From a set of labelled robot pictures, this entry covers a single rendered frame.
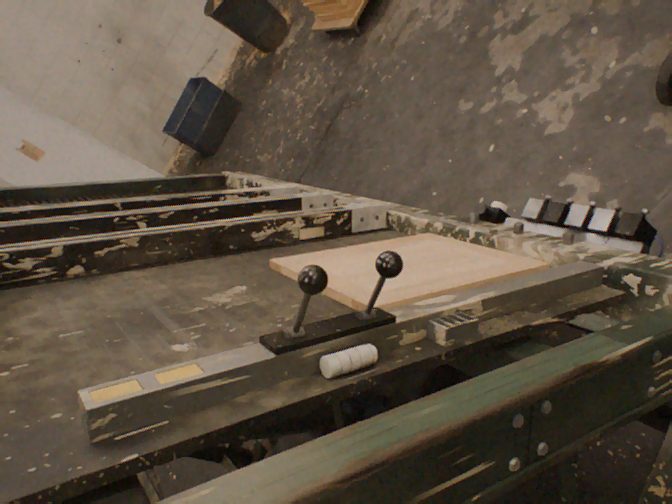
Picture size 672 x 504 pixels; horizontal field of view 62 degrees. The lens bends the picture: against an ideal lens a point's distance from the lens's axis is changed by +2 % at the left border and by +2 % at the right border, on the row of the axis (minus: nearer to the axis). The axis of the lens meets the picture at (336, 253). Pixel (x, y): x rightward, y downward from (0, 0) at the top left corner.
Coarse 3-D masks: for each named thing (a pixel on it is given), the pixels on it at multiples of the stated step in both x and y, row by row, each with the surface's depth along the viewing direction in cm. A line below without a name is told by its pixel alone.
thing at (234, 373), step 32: (480, 288) 95; (512, 288) 95; (544, 288) 99; (576, 288) 105; (416, 320) 82; (480, 320) 91; (224, 352) 70; (256, 352) 70; (288, 352) 70; (320, 352) 73; (160, 384) 62; (192, 384) 63; (224, 384) 66; (256, 384) 68; (96, 416) 58; (128, 416) 60; (160, 416) 62
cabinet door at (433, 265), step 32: (320, 256) 125; (352, 256) 126; (416, 256) 125; (448, 256) 125; (480, 256) 125; (512, 256) 124; (352, 288) 102; (384, 288) 103; (416, 288) 102; (448, 288) 102
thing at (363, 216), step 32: (192, 224) 134; (224, 224) 134; (256, 224) 139; (288, 224) 144; (320, 224) 150; (352, 224) 156; (384, 224) 162; (0, 256) 109; (32, 256) 112; (64, 256) 115; (96, 256) 119; (128, 256) 122; (160, 256) 126; (192, 256) 131
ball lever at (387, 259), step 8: (384, 256) 72; (392, 256) 72; (376, 264) 72; (384, 264) 71; (392, 264) 71; (400, 264) 72; (384, 272) 72; (392, 272) 72; (400, 272) 73; (384, 280) 74; (376, 288) 75; (376, 296) 76; (368, 304) 78; (360, 312) 78; (368, 312) 78
